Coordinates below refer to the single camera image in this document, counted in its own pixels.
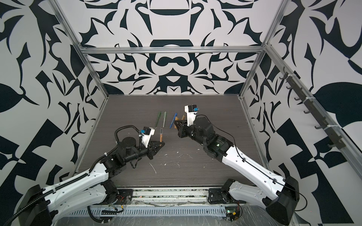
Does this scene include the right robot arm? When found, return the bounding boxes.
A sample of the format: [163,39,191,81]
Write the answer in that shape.
[174,117,303,226]

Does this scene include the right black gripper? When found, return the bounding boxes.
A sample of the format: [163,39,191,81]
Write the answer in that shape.
[175,119,209,149]

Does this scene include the green pen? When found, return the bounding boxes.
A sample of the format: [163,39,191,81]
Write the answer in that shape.
[155,111,162,127]
[162,111,167,128]

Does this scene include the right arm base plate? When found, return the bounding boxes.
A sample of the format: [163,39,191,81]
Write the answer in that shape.
[207,188,238,204]

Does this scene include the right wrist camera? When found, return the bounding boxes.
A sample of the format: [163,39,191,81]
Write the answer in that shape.
[184,105,199,126]

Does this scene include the white cable duct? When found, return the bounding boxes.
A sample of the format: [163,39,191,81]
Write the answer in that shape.
[67,205,228,218]

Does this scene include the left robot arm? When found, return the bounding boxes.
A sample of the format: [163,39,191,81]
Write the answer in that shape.
[4,125,165,226]

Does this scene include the blue pen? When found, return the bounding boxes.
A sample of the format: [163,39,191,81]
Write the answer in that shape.
[169,113,178,129]

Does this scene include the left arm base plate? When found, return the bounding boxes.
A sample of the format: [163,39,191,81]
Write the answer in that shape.
[113,188,133,205]

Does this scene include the tan pen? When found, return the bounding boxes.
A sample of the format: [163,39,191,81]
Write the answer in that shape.
[159,128,163,142]
[174,115,185,129]

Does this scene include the green lit circuit board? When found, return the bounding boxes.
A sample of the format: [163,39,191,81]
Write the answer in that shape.
[225,206,243,221]

